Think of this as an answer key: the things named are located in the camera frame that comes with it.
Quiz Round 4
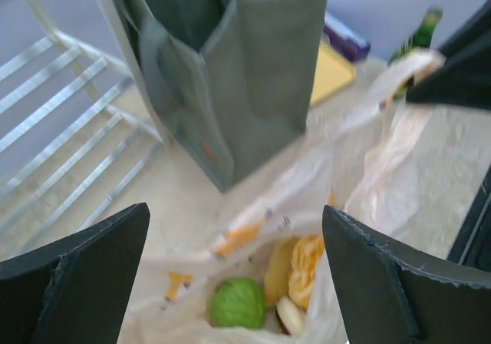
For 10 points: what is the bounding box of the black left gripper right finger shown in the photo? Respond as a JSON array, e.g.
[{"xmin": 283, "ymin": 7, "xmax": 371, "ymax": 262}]
[{"xmin": 322, "ymin": 206, "xmax": 490, "ymax": 344}]

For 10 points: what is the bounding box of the croissant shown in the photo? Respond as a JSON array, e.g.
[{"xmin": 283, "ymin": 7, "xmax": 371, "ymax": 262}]
[{"xmin": 263, "ymin": 237, "xmax": 298, "ymax": 308}]

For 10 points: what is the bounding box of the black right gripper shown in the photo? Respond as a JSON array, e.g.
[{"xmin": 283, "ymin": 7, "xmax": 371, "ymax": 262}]
[{"xmin": 447, "ymin": 170, "xmax": 490, "ymax": 271}]

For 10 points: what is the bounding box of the green toy lime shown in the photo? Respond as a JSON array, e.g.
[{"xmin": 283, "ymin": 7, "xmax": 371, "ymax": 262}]
[{"xmin": 209, "ymin": 276, "xmax": 266, "ymax": 329}]

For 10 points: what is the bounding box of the green fabric grocery bag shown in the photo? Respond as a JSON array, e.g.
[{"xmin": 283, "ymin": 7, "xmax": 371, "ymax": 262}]
[{"xmin": 112, "ymin": 0, "xmax": 327, "ymax": 192}]

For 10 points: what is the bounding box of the chocolate donut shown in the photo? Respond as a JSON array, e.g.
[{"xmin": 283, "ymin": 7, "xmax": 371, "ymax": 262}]
[{"xmin": 275, "ymin": 296, "xmax": 305, "ymax": 338}]

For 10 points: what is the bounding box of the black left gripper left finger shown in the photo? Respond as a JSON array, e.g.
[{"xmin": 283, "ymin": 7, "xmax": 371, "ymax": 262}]
[{"xmin": 1, "ymin": 203, "xmax": 150, "ymax": 343}]

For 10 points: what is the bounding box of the white metal shelf rack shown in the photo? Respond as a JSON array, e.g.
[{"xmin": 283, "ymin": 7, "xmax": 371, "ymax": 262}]
[{"xmin": 1, "ymin": 0, "xmax": 163, "ymax": 260}]

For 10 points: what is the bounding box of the yellow food tray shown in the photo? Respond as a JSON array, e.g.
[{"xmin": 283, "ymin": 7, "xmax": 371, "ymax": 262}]
[{"xmin": 310, "ymin": 41, "xmax": 356, "ymax": 107}]

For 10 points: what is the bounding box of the purple box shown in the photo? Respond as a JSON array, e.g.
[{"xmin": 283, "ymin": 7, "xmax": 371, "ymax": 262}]
[{"xmin": 323, "ymin": 10, "xmax": 371, "ymax": 63}]

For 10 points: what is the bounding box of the banana print plastic bag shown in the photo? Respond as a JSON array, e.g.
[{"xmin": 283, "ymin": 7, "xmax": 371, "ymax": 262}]
[{"xmin": 119, "ymin": 48, "xmax": 445, "ymax": 343}]

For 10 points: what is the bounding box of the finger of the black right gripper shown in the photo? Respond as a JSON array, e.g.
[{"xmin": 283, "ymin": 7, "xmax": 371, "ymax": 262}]
[{"xmin": 406, "ymin": 0, "xmax": 490, "ymax": 110}]

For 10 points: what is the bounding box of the green glass bottle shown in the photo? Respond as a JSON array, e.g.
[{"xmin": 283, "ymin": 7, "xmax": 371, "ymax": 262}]
[{"xmin": 386, "ymin": 6, "xmax": 443, "ymax": 104}]

